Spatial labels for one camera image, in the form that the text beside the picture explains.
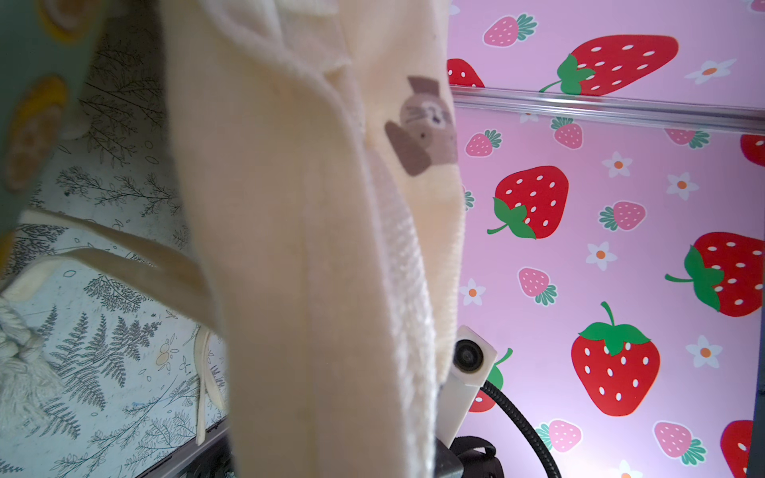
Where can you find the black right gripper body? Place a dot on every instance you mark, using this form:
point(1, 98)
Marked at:
point(467, 457)

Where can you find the floral pattern table mat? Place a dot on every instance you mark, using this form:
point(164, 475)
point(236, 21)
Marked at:
point(130, 387)

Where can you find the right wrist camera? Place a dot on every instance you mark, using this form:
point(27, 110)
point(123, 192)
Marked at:
point(472, 362)

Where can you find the beige animal print pillow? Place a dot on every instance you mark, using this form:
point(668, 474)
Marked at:
point(317, 159)

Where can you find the aluminium frame corner post right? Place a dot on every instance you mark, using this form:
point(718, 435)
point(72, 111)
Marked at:
point(613, 110)

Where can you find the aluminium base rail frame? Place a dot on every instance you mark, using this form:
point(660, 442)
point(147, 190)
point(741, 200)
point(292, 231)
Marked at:
point(213, 458)

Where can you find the yellow lemon print pillow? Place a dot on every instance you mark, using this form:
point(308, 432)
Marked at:
point(46, 50)

